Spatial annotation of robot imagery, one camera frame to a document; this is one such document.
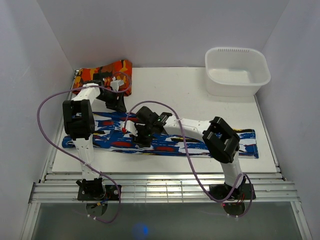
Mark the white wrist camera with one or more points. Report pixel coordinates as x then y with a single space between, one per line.
115 84
128 127

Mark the white plastic basin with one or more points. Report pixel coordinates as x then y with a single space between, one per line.
235 71

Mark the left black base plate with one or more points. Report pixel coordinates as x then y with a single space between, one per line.
110 193

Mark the aluminium rail frame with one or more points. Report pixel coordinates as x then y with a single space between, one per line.
56 187

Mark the blue white patterned trousers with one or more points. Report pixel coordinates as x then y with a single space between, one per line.
108 136

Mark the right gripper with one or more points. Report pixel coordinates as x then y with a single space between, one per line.
139 140

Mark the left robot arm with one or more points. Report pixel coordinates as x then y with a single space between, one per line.
79 124

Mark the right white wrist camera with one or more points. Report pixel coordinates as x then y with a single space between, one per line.
128 127

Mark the orange camouflage folded trousers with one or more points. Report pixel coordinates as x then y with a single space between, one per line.
118 70

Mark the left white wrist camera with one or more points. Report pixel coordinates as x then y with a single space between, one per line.
115 84

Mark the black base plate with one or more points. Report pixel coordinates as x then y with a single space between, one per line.
220 191
110 193

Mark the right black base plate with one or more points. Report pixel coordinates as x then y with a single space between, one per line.
220 191

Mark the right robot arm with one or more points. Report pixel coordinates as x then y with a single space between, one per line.
222 142

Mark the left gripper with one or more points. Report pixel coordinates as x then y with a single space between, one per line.
117 104

